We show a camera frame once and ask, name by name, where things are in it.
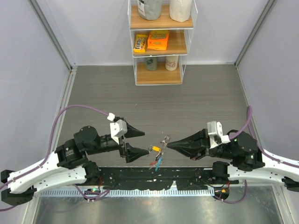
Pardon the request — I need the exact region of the white wire wooden shelf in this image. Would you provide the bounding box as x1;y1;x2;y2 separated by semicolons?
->
127;0;198;85

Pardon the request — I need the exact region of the white slotted cable duct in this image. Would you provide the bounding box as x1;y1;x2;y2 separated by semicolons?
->
41;187;214;197

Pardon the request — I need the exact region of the grey bag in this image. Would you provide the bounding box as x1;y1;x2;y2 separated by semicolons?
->
137;0;163;21

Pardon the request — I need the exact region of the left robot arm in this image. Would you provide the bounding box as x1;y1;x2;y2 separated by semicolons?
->
0;117;149;206

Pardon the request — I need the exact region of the orange candy box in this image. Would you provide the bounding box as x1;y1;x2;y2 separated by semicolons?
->
147;30;170;50

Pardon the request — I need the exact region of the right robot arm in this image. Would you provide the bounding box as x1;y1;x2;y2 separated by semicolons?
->
167;129;299;192

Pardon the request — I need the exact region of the white cup pink print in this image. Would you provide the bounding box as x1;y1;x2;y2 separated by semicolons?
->
165;56;178;71

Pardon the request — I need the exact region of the white bag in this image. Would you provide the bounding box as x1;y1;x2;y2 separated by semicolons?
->
169;0;192;22

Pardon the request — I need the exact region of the grey-green cup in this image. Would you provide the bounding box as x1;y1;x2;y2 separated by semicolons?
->
144;56;158;71

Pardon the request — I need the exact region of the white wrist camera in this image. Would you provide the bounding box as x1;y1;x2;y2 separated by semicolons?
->
107;113;128;145
207;121;230;149

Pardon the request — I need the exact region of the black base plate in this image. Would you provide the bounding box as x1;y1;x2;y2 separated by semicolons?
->
81;167;239;190

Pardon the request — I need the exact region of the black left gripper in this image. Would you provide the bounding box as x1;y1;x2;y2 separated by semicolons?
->
87;122;150;162

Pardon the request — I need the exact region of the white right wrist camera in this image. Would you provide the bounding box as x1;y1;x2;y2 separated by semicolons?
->
207;121;230;149

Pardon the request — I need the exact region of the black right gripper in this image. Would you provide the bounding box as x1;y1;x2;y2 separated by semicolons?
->
167;127;235;160

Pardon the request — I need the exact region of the yellow candy box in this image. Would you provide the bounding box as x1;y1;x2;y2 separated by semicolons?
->
133;34;148;53

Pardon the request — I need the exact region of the yellow key tag with keys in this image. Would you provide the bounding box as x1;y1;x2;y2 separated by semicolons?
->
148;146;162;153

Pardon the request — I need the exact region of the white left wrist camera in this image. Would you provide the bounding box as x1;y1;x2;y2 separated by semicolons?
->
107;113;128;145

